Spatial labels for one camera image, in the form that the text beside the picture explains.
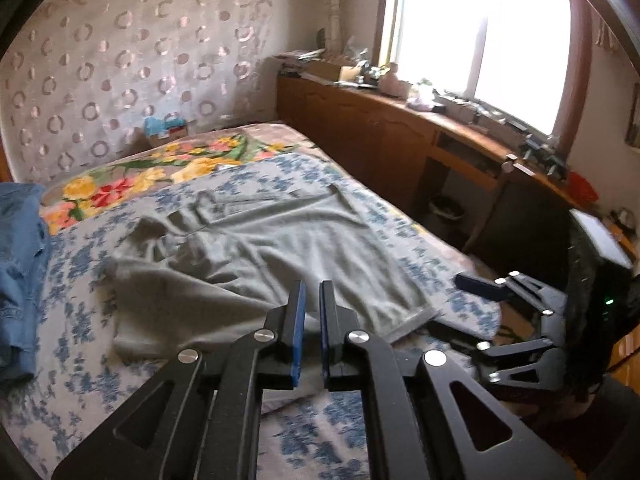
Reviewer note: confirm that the box with blue cloth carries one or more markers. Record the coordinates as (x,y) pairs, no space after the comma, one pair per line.
(158,131)

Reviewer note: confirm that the wooden sideboard cabinet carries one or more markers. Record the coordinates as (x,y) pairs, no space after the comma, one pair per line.
(470,190)

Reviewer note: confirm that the folded blue jeans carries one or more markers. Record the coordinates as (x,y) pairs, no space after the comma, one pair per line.
(25,254)

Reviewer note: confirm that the colourful floral blanket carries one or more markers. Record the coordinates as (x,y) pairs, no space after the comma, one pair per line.
(99,189)

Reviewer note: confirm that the stack of papers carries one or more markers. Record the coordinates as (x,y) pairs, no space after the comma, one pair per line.
(296,60)

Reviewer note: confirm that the red object on cabinet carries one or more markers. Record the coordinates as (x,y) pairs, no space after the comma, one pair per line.
(580,190)

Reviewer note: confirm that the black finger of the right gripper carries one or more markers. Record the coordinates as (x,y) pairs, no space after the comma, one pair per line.
(459,338)

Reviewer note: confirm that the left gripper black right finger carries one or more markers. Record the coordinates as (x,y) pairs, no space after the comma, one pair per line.
(342,340)

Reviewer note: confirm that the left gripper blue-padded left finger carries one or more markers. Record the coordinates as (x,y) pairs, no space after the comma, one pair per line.
(280,362)

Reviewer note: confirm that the pink circle-pattern curtain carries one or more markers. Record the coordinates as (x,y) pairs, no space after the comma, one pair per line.
(83,78)

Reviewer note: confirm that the grey-green pants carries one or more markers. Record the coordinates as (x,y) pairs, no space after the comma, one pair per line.
(209,272)

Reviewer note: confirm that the pink bottle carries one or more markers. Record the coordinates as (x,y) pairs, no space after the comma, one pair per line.
(391,85)

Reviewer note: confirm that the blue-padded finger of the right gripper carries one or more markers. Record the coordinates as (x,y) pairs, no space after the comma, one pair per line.
(495,290)

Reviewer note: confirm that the checked window curtain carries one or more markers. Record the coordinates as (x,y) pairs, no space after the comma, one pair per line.
(332,5)

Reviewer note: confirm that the cardboard box on cabinet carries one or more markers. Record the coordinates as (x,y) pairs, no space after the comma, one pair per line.
(331,71)

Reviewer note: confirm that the blue floral bed sheet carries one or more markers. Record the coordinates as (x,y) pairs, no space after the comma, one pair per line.
(306,433)

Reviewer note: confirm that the window with wooden frame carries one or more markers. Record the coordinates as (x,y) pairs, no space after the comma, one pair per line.
(528,60)

